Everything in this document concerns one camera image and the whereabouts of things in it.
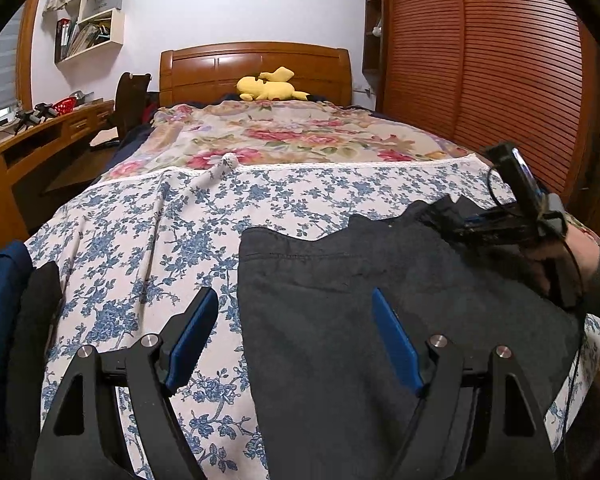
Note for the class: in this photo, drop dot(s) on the bed with floral bedding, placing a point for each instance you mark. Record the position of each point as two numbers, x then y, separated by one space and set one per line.
290 135

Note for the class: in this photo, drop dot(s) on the stack of books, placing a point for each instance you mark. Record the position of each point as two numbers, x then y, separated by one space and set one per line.
87 37

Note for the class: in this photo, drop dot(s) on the person's right hand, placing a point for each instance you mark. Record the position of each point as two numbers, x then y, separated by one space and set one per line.
582 257

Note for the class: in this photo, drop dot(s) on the black jacket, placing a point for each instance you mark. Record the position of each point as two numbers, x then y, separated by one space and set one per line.
320 335

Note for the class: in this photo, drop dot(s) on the white wall shelf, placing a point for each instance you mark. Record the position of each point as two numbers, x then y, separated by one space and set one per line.
116 30

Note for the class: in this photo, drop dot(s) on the red basket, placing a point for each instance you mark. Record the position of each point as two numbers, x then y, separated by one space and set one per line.
66 106

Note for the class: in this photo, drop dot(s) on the wooden window frame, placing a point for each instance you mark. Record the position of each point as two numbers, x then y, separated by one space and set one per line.
26 50

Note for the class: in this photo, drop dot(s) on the wooden louvered wardrobe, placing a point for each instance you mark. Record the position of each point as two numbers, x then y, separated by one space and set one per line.
480 60

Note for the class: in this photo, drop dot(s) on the wooden desk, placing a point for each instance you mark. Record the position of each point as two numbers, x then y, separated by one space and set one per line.
10 160

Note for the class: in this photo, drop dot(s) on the wooden headboard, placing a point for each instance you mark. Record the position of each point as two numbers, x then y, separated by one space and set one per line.
205 72

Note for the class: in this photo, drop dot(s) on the yellow plush toy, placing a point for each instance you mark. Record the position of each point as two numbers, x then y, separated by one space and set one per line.
267 87

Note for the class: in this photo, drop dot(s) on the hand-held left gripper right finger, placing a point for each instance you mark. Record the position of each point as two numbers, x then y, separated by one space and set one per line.
395 345

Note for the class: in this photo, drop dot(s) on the black folded cloth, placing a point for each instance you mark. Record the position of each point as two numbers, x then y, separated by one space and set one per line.
32 360

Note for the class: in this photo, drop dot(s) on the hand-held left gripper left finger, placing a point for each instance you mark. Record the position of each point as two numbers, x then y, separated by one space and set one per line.
195 340

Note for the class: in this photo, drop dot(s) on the black binder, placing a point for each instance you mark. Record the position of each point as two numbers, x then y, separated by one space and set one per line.
61 40

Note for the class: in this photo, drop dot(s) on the navy folded cloth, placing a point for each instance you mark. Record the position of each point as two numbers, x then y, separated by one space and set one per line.
0 335

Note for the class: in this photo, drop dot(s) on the pink floral blanket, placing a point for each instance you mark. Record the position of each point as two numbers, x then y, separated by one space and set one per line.
130 145

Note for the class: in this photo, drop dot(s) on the dark wooden chair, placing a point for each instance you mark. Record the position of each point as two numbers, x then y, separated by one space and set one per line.
130 100

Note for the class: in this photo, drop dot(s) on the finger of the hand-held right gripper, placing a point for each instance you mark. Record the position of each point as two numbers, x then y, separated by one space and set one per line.
495 236
480 219

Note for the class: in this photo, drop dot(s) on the blue floral bed sheet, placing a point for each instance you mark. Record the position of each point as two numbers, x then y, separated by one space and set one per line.
130 240

